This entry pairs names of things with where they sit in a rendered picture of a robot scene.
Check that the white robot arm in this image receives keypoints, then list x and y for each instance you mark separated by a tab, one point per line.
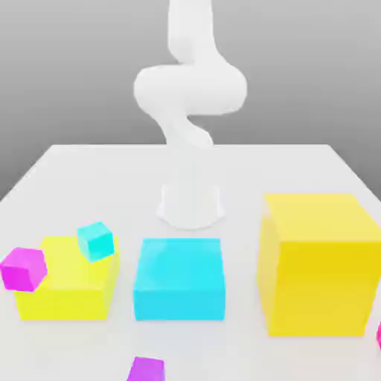
190	89

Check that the small turquoise cube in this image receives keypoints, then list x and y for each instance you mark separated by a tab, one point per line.
96	241

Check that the small purple cube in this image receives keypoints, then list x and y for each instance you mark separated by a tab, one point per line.
147	370

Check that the small magenta cube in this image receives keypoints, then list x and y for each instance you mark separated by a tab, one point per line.
22	269

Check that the small pink cube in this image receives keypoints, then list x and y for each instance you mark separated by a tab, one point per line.
379	335

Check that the large cyan box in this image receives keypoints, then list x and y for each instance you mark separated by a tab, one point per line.
178	279

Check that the large lemon yellow box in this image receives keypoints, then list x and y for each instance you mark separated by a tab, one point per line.
71	285

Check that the large golden yellow box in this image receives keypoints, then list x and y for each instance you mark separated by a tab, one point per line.
321	273

